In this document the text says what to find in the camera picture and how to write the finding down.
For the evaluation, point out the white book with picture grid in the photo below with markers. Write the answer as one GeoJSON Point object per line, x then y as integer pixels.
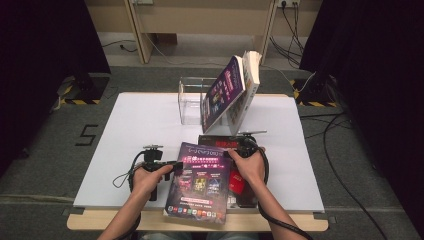
{"type": "Point", "coordinates": [251, 70]}

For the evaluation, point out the black magazine with red cards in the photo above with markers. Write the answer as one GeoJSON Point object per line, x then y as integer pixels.
{"type": "Point", "coordinates": [243, 196]}

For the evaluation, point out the purple magazine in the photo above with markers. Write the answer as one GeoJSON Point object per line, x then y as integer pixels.
{"type": "Point", "coordinates": [196, 186]}
{"type": "Point", "coordinates": [220, 93]}

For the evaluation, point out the black stand base hazard tape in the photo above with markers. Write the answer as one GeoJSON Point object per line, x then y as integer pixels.
{"type": "Point", "coordinates": [316, 93]}
{"type": "Point", "coordinates": [88, 88]}

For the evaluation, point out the white wall socket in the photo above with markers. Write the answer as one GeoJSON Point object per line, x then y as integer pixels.
{"type": "Point", "coordinates": [289, 3]}

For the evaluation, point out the black curtain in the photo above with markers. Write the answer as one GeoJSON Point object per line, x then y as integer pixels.
{"type": "Point", "coordinates": [383, 83]}
{"type": "Point", "coordinates": [40, 66]}

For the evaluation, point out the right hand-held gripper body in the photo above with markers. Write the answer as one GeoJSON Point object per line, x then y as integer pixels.
{"type": "Point", "coordinates": [248, 146]}

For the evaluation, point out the beige wooden desk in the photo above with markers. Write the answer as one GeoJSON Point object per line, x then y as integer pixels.
{"type": "Point", "coordinates": [200, 20]}

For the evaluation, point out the person's right hand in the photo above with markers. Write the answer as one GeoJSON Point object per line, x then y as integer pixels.
{"type": "Point", "coordinates": [250, 170]}

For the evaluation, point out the clear acrylic book rack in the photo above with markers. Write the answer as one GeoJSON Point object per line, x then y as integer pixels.
{"type": "Point", "coordinates": [190, 110]}

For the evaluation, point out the person's left hand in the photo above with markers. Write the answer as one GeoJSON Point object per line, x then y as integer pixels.
{"type": "Point", "coordinates": [145, 183]}

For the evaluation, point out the white desk socket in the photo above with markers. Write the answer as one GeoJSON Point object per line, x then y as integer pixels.
{"type": "Point", "coordinates": [143, 1]}

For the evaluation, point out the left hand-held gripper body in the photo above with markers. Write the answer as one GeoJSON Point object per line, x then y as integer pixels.
{"type": "Point", "coordinates": [153, 156]}

